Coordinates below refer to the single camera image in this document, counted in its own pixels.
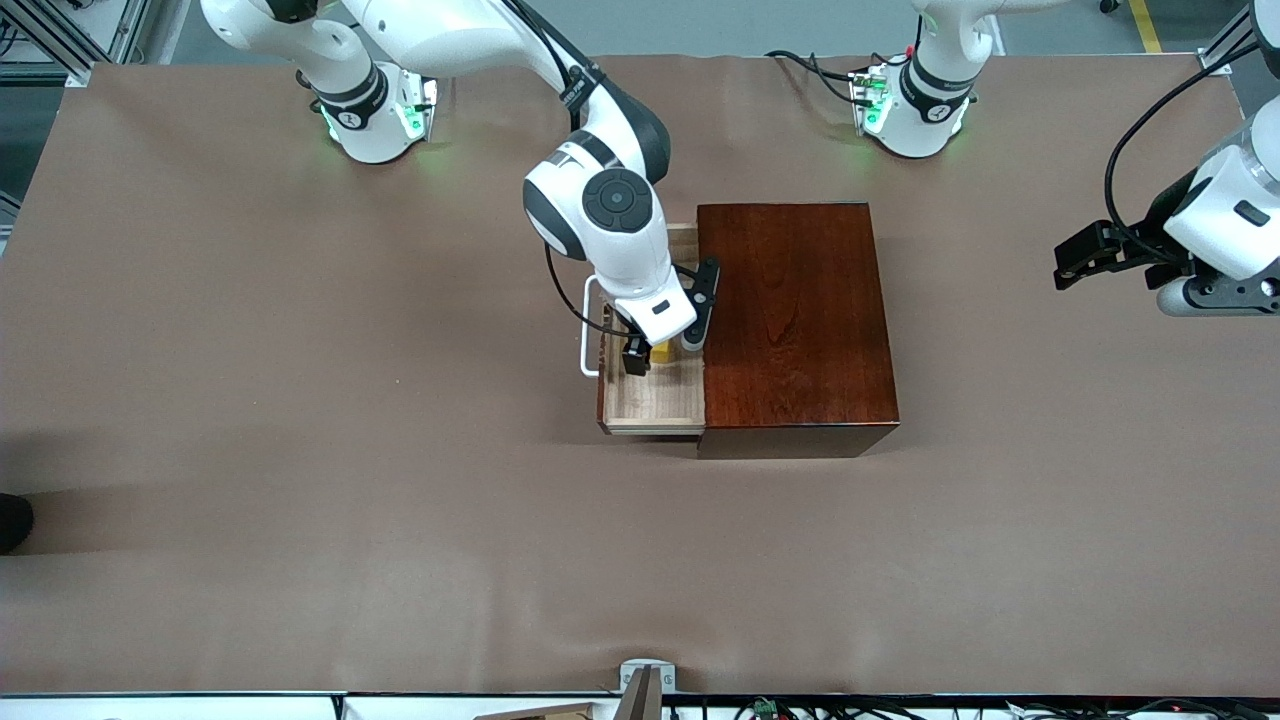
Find wooden drawer with white handle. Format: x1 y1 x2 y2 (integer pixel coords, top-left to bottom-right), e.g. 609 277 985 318
580 222 708 437

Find dark wooden cabinet box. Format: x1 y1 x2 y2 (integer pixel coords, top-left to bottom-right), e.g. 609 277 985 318
696 202 901 461

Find yellow floor tape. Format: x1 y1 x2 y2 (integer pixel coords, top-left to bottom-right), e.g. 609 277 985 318
1128 0 1166 54

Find brown table cover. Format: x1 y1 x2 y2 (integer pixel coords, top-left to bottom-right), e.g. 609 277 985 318
0 52 1280 698

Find light wooden board piece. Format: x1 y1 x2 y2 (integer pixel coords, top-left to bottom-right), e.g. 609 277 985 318
472 700 601 720

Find black shoe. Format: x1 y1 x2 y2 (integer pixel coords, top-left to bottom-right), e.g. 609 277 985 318
0 492 36 557

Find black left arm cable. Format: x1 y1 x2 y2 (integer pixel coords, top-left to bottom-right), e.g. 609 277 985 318
1104 35 1263 269

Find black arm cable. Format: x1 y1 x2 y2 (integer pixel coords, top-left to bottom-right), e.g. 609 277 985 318
1104 35 1263 269
500 0 641 337

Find aluminium frame profile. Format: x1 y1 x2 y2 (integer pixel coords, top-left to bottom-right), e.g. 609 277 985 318
1200 0 1280 63

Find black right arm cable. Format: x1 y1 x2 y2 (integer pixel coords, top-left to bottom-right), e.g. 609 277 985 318
500 0 641 337

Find black base cables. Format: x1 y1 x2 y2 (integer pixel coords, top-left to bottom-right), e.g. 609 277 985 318
765 45 881 106

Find grey camera stand bar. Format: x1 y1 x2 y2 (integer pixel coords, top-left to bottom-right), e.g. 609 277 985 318
613 665 663 720

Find aluminium frame with black bars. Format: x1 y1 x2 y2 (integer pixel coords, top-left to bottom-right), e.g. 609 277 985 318
0 0 151 89

